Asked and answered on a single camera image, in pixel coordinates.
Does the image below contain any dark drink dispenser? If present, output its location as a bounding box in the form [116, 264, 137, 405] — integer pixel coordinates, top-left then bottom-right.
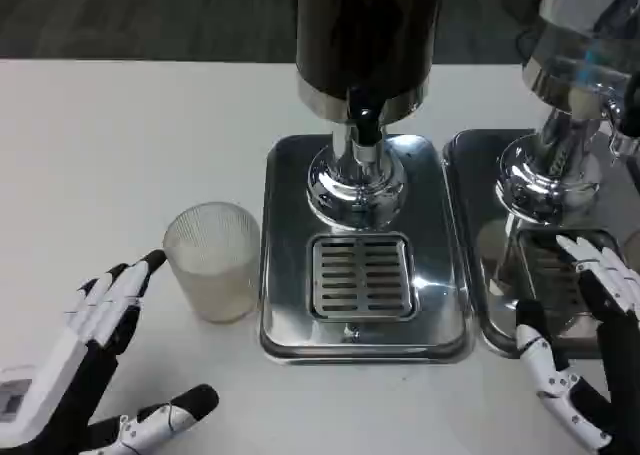
[292, 0, 446, 227]

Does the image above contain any black dispenser tap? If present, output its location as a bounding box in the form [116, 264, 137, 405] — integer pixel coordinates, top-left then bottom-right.
[346, 87, 387, 149]

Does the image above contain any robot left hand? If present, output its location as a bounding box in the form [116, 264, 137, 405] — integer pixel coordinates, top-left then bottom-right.
[0, 248, 221, 455]

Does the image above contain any steel dispenser tap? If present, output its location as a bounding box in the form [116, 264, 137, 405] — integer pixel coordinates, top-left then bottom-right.
[602, 74, 640, 157]

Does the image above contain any clear drink dispenser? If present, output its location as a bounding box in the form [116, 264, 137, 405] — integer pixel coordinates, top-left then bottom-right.
[494, 0, 640, 226]

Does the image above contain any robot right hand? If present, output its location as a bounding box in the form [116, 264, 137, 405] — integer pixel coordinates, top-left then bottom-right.
[514, 233, 640, 455]

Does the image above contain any black floor cable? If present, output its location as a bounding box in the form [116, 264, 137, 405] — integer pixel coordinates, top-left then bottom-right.
[514, 22, 542, 52]

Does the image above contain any clear ribbed glass cup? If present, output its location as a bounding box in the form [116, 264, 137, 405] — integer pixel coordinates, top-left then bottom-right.
[162, 201, 262, 325]

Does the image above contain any steel drip tray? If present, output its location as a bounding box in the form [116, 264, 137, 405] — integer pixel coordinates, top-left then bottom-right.
[258, 133, 471, 366]
[442, 128, 640, 360]

